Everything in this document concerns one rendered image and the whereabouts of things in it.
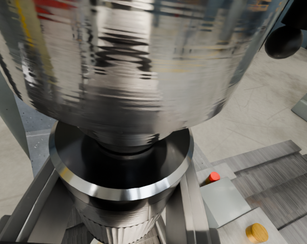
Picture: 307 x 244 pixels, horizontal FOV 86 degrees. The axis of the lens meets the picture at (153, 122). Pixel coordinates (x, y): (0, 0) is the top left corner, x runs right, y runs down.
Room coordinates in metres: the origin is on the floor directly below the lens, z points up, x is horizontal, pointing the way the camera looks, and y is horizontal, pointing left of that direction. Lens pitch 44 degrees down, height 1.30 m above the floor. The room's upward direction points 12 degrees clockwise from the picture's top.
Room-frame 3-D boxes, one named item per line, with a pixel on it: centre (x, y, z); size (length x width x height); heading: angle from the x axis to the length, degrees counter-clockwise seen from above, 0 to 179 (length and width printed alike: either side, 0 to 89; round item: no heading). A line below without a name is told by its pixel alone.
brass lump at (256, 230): (0.08, -0.18, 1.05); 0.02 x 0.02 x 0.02
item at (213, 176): (0.15, -0.12, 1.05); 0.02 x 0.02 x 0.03
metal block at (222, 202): (0.11, -0.12, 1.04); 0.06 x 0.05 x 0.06; 121
